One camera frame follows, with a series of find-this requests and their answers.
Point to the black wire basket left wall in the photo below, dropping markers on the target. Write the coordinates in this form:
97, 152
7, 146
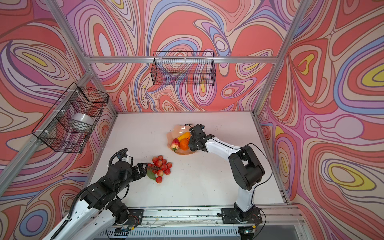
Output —
78, 111

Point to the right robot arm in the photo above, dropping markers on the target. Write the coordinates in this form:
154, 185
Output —
247, 172

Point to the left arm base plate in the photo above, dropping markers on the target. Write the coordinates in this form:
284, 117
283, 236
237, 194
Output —
130, 217

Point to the red lychee bunch with leaf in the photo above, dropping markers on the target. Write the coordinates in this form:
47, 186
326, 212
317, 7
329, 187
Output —
158, 168

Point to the grey tape roll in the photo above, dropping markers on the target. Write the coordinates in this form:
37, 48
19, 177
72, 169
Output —
81, 122

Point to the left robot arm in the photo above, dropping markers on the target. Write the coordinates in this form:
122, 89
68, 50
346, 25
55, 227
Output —
98, 206

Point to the pink faceted fruit bowl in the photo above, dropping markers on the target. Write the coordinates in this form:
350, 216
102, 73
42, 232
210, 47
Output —
177, 131

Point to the black wire basket back wall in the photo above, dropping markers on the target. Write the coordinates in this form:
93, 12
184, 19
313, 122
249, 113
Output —
183, 68

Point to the yellow orange mango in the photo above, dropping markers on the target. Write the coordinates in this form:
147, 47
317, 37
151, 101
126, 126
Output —
186, 135

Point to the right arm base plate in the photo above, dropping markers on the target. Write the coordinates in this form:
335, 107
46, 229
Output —
236, 216

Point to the black wire basket wall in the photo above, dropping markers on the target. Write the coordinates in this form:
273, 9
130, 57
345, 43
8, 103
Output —
78, 111
183, 68

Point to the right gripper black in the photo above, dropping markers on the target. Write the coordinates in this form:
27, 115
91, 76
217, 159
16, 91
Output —
191, 142

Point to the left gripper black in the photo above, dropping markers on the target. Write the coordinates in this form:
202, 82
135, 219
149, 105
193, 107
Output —
142, 171

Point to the orange persimmon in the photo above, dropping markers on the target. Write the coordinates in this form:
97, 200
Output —
184, 144

